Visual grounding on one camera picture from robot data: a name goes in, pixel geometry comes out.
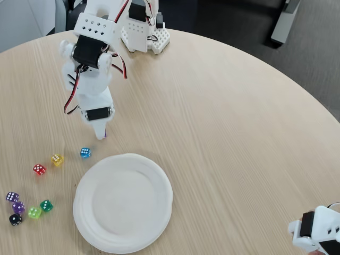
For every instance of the purple translucent dice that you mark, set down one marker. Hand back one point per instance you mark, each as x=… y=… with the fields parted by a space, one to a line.
x=18 y=207
x=106 y=134
x=12 y=196

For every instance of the blue translucent dice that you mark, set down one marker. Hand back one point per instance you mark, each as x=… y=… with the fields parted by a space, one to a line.
x=85 y=153

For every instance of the yellow translucent dice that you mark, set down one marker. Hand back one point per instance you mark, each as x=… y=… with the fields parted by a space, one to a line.
x=57 y=160

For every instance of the red translucent dice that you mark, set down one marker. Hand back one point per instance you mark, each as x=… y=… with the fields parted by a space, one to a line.
x=39 y=169

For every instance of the white paper plate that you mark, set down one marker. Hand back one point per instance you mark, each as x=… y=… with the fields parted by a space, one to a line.
x=122 y=204

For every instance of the dark green translucent dice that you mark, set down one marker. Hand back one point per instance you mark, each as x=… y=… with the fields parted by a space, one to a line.
x=46 y=205

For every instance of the light green translucent dice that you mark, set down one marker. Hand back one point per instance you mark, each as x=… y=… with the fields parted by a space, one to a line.
x=34 y=213

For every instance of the black dice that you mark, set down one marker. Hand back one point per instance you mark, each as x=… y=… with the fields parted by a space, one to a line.
x=15 y=219

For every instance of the black office chair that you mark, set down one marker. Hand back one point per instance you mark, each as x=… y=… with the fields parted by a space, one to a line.
x=74 y=16

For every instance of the grey desk leg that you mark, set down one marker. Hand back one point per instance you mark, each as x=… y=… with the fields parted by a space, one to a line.
x=282 y=24

